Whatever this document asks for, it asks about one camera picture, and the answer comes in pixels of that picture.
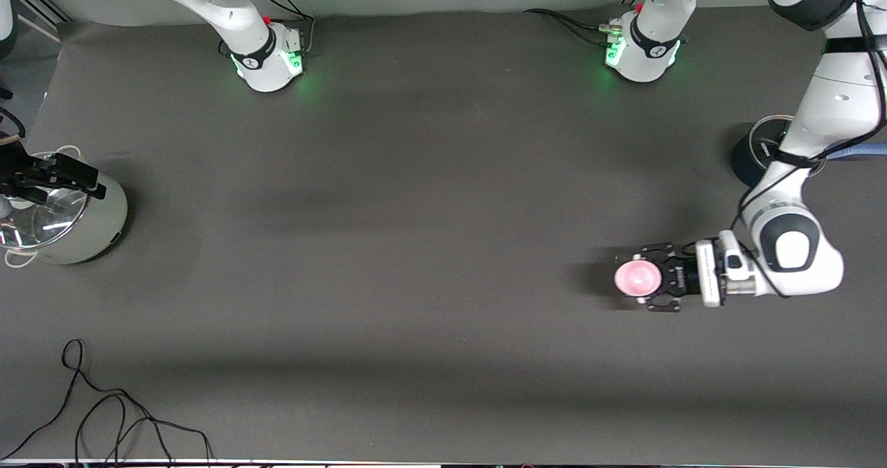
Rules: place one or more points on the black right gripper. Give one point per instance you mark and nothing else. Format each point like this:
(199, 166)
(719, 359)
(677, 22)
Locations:
(15, 170)

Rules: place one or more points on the dark blue pan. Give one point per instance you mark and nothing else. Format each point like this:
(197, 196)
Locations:
(748, 159)

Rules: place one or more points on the pink plastic cup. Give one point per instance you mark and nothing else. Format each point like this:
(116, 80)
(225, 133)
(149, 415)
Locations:
(634, 279)

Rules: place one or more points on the grey-green pot with glass lid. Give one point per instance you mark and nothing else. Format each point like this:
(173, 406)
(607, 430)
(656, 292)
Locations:
(97, 225)

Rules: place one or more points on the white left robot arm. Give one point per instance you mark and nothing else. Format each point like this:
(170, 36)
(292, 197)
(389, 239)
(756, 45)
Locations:
(824, 267)

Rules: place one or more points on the dark grey table cover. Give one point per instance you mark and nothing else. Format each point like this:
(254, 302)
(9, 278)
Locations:
(443, 246)

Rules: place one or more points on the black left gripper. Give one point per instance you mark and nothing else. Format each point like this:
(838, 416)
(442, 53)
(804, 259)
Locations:
(682, 276)

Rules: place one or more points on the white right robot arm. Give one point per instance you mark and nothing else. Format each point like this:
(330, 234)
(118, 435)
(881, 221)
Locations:
(267, 73)

